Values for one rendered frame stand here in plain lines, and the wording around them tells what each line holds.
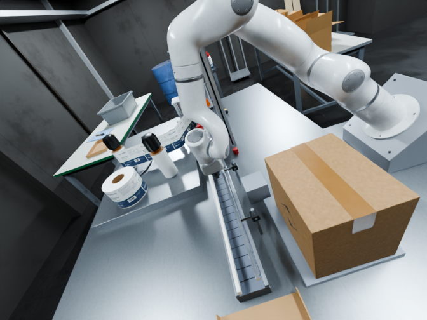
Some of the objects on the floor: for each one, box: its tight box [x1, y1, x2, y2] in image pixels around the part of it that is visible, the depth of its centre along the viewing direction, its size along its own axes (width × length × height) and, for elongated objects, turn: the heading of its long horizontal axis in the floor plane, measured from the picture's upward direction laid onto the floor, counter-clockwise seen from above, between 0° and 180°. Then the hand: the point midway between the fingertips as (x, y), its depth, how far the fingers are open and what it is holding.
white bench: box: [53, 93, 165, 207], centre depth 304 cm, size 190×75×80 cm, turn 26°
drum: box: [151, 60, 179, 105], centre depth 501 cm, size 64×64×96 cm
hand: (216, 174), depth 97 cm, fingers closed
